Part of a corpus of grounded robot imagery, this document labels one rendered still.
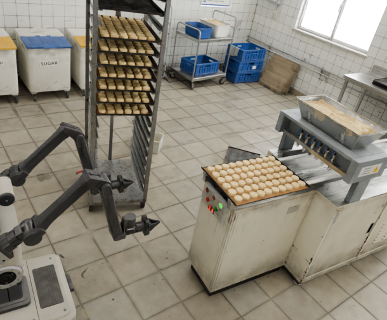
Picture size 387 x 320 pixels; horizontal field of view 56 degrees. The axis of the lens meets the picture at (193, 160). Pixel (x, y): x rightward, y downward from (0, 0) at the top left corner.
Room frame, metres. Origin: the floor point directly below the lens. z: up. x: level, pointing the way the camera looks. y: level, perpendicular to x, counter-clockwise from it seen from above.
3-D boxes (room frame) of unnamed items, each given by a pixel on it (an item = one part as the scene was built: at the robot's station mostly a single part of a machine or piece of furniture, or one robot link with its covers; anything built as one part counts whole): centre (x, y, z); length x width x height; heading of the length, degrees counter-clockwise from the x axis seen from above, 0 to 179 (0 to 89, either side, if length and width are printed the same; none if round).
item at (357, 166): (2.32, -0.90, 1.01); 0.72 x 0.33 x 0.34; 35
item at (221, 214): (1.83, -0.18, 0.77); 0.24 x 0.04 x 0.14; 35
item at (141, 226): (1.48, 0.22, 0.77); 0.07 x 0.07 x 0.10; 35
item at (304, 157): (2.51, -0.90, 0.87); 2.01 x 0.03 x 0.07; 125
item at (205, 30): (5.91, 0.32, 0.87); 0.40 x 0.30 x 0.16; 45
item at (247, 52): (6.65, -0.55, 0.50); 0.60 x 0.40 x 0.20; 134
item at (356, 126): (2.32, -0.90, 1.28); 0.54 x 0.27 x 0.06; 35
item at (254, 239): (2.03, -0.48, 0.45); 0.70 x 0.34 x 0.90; 125
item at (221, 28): (6.21, 0.08, 0.89); 0.44 x 0.36 x 0.20; 50
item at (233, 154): (3.63, -0.55, 0.01); 0.60 x 0.40 x 0.03; 173
